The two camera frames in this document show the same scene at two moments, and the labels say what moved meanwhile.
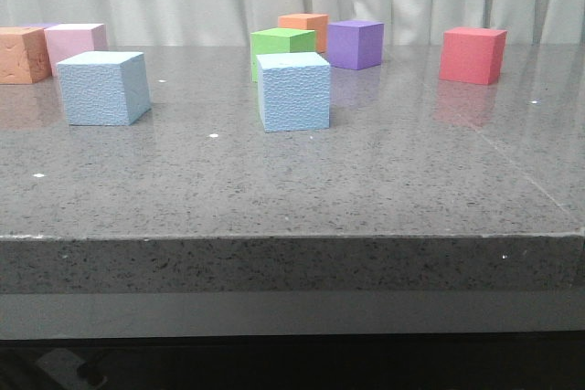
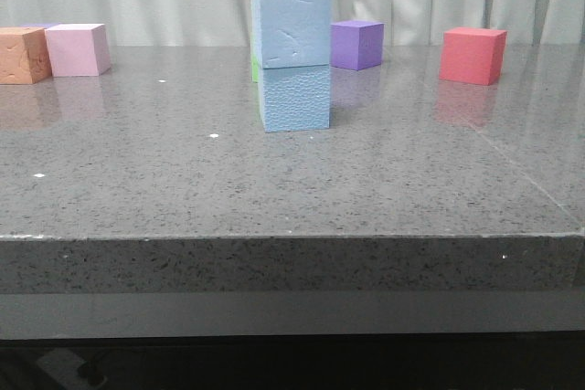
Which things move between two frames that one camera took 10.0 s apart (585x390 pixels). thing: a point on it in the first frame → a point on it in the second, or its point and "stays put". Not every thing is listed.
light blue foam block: [294, 91] stays put
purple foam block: [356, 44] stays put
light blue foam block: [104, 88] → [291, 27]
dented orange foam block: [24, 55] stays put
